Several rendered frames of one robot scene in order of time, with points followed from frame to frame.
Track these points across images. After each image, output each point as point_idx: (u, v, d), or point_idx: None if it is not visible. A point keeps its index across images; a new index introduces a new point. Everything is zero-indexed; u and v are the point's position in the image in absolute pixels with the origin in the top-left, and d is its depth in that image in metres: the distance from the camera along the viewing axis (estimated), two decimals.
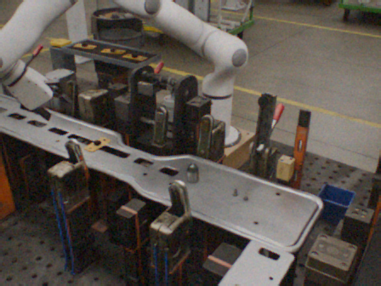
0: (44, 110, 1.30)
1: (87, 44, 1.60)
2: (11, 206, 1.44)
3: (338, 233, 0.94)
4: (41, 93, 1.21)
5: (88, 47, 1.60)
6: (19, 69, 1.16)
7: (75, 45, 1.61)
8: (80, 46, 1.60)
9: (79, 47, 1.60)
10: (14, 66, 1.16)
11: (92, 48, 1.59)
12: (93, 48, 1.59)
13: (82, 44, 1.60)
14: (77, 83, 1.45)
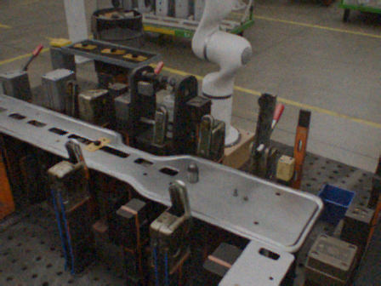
0: None
1: (87, 44, 1.60)
2: (11, 206, 1.44)
3: (338, 233, 0.94)
4: None
5: (88, 47, 1.60)
6: None
7: (75, 45, 1.61)
8: (80, 47, 1.60)
9: (79, 47, 1.60)
10: None
11: (92, 48, 1.59)
12: (93, 48, 1.59)
13: (82, 44, 1.60)
14: (77, 83, 1.45)
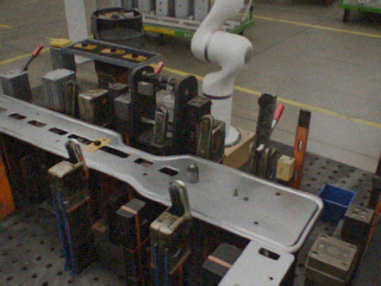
0: None
1: (87, 44, 1.60)
2: (11, 206, 1.44)
3: (338, 233, 0.94)
4: None
5: (88, 47, 1.60)
6: None
7: (75, 45, 1.61)
8: (80, 47, 1.60)
9: (79, 47, 1.60)
10: None
11: (92, 48, 1.59)
12: (93, 48, 1.59)
13: (82, 44, 1.60)
14: (77, 83, 1.45)
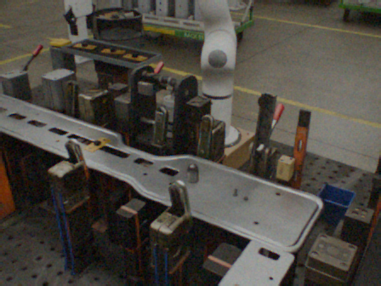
0: (90, 22, 1.60)
1: (87, 44, 1.60)
2: (11, 206, 1.44)
3: (338, 233, 0.94)
4: (67, 8, 1.52)
5: (88, 47, 1.60)
6: None
7: (75, 45, 1.61)
8: (80, 47, 1.60)
9: (79, 47, 1.60)
10: None
11: (92, 48, 1.59)
12: (93, 48, 1.59)
13: (82, 44, 1.60)
14: (77, 83, 1.45)
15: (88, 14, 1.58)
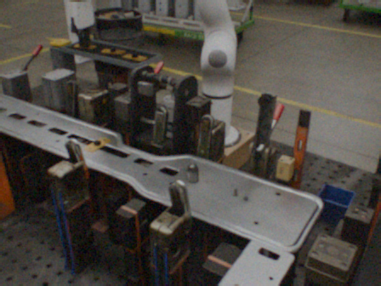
0: (87, 38, 1.60)
1: (87, 44, 1.60)
2: (11, 206, 1.44)
3: (338, 233, 0.94)
4: None
5: (88, 47, 1.60)
6: None
7: (75, 45, 1.61)
8: (80, 46, 1.60)
9: (79, 47, 1.60)
10: None
11: (92, 48, 1.59)
12: (93, 48, 1.59)
13: None
14: (77, 83, 1.45)
15: (87, 26, 1.58)
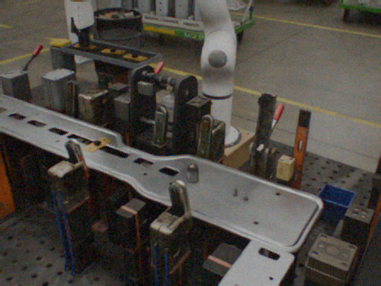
0: (87, 38, 1.60)
1: (87, 44, 1.61)
2: (11, 206, 1.44)
3: (338, 233, 0.94)
4: None
5: (88, 47, 1.60)
6: None
7: (75, 45, 1.61)
8: (80, 46, 1.60)
9: (79, 47, 1.60)
10: None
11: (92, 48, 1.59)
12: (93, 48, 1.59)
13: None
14: (77, 83, 1.45)
15: (87, 26, 1.58)
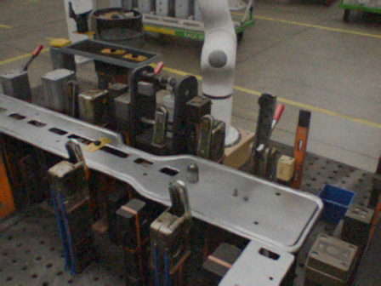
0: (85, 24, 1.57)
1: (85, 31, 1.58)
2: (11, 206, 1.44)
3: (338, 233, 0.94)
4: (67, 4, 1.52)
5: (86, 32, 1.57)
6: None
7: (73, 31, 1.59)
8: (78, 32, 1.57)
9: (77, 32, 1.57)
10: None
11: (90, 35, 1.56)
12: (92, 33, 1.57)
13: None
14: (77, 83, 1.45)
15: (85, 12, 1.55)
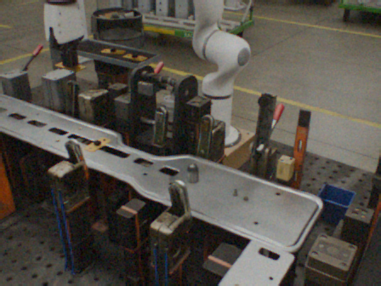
0: (73, 55, 1.16)
1: (73, 64, 1.17)
2: (11, 206, 1.44)
3: (338, 233, 0.94)
4: (48, 29, 1.11)
5: (74, 67, 1.16)
6: None
7: (57, 65, 1.18)
8: (64, 66, 1.16)
9: (63, 67, 1.16)
10: None
11: (79, 71, 1.15)
12: (82, 69, 1.16)
13: None
14: (77, 83, 1.45)
15: (73, 40, 1.14)
